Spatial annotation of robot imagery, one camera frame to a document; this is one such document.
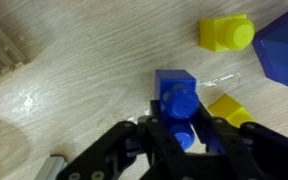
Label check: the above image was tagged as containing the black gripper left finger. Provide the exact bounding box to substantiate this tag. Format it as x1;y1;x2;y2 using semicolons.
55;99;188;180

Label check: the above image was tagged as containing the yellow three-stud lego brick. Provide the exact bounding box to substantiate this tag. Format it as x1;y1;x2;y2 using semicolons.
207;93;256;129

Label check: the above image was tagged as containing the blue two-stud lego brick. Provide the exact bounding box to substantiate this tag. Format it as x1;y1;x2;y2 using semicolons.
154;69;200;152

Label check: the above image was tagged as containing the yellow one-stud lego brick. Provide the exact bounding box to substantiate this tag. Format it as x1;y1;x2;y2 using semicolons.
198;13;256;53

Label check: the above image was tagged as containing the grey plug on strip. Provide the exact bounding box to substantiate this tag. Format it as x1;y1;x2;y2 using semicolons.
33;154;68;180

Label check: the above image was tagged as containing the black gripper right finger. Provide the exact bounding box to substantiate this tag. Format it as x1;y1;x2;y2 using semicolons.
190;101;288;180

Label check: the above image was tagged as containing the blue four-stud lego brick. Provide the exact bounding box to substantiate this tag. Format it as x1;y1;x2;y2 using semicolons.
252;3;288;94

